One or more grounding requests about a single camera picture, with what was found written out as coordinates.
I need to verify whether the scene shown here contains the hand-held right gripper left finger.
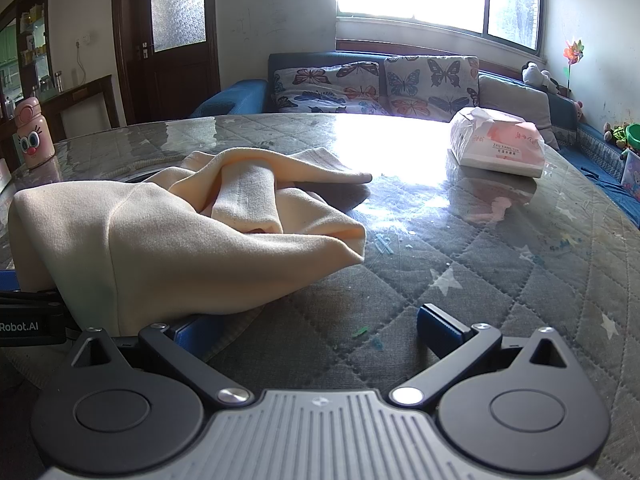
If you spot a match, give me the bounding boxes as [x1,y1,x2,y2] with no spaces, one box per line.
[70,314,253,407]

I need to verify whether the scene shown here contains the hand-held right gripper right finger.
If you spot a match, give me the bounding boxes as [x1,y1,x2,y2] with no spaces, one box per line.
[390,303,576,407]

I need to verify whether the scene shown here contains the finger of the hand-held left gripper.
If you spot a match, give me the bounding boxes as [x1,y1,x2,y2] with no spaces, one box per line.
[0,270,64,307]

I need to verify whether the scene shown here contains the cream garment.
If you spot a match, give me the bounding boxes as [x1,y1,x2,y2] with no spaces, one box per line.
[7,146,374,337]

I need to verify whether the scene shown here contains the pink cartoon bottle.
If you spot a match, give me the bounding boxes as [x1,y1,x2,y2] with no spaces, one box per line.
[13,96,56,170]

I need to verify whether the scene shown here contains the pink white tissue pack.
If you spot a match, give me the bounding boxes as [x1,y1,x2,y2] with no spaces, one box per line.
[448,106,547,178]

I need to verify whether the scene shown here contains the dark wooden side table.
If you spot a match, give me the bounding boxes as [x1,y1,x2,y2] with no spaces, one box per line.
[37,75,121,142]

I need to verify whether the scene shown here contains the blue sofa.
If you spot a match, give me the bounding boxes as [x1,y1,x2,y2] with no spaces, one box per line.
[189,51,640,221]

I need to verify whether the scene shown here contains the plain grey cushion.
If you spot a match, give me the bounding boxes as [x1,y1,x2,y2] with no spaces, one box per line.
[477,74,561,151]

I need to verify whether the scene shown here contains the square butterfly print cushion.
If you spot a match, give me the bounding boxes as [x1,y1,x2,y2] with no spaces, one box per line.
[383,55,481,122]

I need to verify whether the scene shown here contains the clear plastic storage box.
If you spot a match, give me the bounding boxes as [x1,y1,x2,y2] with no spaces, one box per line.
[620,152,640,202]

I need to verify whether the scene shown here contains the wooden shelf cabinet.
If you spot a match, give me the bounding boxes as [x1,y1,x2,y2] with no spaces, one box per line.
[0,0,56,126]

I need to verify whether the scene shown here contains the dark wooden glass door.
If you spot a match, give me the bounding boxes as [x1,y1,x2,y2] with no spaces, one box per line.
[111,0,222,126]

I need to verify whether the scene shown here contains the small stuffed toys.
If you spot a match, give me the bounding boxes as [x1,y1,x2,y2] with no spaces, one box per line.
[602,122,628,149]

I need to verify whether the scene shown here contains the wide butterfly print cushion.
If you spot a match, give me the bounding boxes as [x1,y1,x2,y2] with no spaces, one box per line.
[272,61,389,116]

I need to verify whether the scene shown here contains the white black plush toy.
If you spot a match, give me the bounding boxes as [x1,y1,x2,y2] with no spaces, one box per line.
[522,61,559,94]

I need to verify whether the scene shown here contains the colourful pinwheel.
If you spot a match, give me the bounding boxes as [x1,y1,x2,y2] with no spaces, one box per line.
[562,39,586,99]

